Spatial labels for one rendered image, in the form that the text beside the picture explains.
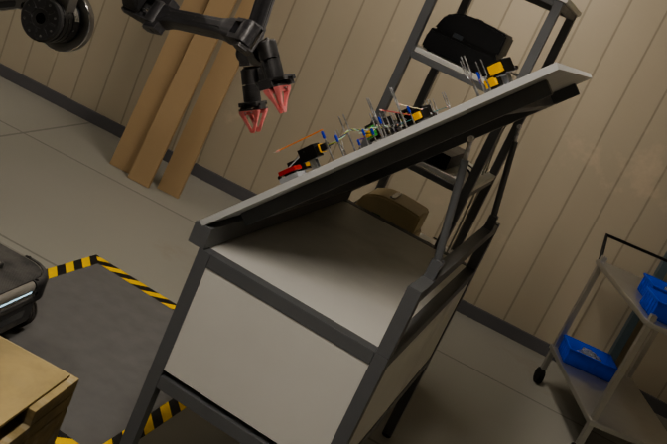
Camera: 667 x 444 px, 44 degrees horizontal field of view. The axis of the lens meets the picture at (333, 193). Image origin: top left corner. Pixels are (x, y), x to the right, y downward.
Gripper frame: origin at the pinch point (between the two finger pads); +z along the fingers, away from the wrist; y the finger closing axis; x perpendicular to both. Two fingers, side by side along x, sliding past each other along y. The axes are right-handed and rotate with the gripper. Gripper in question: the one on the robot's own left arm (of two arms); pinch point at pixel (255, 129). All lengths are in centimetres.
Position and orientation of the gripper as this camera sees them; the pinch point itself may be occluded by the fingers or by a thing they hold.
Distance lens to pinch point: 272.7
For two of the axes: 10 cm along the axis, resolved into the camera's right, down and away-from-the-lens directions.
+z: 0.9, 9.9, 1.4
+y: 2.6, -1.6, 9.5
